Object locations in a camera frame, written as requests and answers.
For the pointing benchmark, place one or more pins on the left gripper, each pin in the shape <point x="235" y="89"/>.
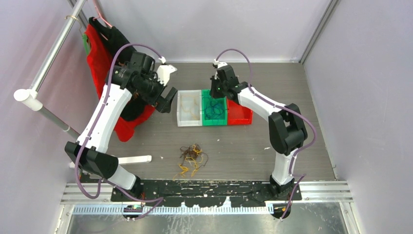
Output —
<point x="165" y="103"/>

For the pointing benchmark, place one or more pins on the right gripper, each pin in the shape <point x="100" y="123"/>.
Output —
<point x="214" y="94"/>

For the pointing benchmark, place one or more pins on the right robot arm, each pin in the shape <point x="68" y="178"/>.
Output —
<point x="287" y="131"/>

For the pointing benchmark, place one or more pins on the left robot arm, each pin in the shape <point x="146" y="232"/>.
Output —
<point x="89" y="152"/>

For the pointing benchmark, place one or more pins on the green plastic bin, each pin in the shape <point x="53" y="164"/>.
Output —
<point x="214" y="110"/>

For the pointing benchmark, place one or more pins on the white plastic bin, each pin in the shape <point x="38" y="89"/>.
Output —
<point x="189" y="108"/>

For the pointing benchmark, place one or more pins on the red plastic bin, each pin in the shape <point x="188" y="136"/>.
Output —
<point x="237" y="114"/>

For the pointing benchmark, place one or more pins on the black shirt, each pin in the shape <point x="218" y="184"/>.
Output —
<point x="112" y="40"/>

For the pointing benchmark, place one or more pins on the red shirt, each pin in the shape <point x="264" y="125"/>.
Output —
<point x="99" y="60"/>

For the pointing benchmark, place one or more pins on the green hanger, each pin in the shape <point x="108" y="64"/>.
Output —
<point x="86" y="44"/>

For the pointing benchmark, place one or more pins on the metal clothes rack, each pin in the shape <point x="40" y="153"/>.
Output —
<point x="29" y="97"/>

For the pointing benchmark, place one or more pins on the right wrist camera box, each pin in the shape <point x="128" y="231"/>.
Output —
<point x="222" y="69"/>

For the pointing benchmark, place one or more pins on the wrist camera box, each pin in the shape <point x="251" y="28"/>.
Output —
<point x="164" y="72"/>
<point x="222" y="69"/>

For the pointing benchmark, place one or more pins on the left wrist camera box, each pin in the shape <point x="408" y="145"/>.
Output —
<point x="164" y="72"/>

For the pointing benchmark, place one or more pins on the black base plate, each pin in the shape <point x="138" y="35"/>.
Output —
<point x="212" y="193"/>

